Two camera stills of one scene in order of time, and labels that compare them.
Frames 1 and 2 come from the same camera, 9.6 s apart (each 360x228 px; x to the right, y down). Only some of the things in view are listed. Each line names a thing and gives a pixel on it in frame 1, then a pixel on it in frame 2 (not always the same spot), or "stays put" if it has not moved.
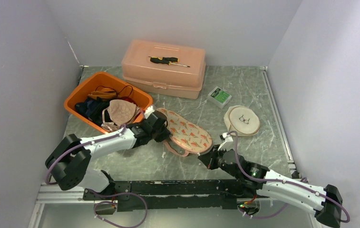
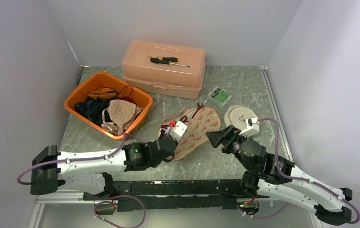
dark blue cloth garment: x=85 y=108 stays put
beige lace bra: x=121 y=112 stays put
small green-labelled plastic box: x=219 y=97 stays put
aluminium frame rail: x=54 y=194 stays put
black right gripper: x=209 y=158 to x=226 y=136
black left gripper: x=166 y=133 to x=162 y=135
